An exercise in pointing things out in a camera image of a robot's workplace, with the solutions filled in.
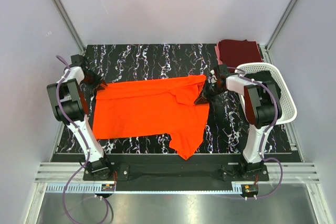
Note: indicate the aluminium frame post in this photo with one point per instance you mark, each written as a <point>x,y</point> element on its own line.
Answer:
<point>69,24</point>
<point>286,14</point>

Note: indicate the folded pink t shirt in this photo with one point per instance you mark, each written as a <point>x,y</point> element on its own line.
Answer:
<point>218,55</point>

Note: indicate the left aluminium frame post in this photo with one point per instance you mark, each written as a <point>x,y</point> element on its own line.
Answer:
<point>69,24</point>

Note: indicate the right aluminium frame post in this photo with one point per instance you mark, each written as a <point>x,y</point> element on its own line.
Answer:
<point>286,14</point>

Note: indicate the white plastic laundry basket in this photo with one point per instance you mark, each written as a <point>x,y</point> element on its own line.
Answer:
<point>288,107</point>

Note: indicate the black t shirt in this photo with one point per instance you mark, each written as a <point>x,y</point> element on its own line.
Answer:
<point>264,76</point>

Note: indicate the aluminium front rail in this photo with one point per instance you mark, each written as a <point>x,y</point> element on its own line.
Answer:
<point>293,173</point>

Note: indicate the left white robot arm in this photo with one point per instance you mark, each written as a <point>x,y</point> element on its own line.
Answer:
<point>70,107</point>

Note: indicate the white slotted cable duct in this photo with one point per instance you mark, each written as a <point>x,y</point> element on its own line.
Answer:
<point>122,188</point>

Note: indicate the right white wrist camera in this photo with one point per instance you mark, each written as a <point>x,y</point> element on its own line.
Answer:
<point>215,78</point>

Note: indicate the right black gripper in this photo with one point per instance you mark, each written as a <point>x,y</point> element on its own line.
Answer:
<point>201,99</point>

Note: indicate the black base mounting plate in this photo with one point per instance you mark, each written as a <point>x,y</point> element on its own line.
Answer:
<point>226,167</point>

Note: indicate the orange t shirt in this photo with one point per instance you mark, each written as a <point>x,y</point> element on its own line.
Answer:
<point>153,107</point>

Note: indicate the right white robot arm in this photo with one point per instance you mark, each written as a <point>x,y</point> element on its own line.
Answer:
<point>262,109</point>

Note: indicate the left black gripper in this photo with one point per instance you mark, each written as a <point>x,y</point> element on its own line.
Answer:
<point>96,85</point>

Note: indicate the folded maroon t shirt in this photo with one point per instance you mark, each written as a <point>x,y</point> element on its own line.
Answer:
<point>236,52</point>

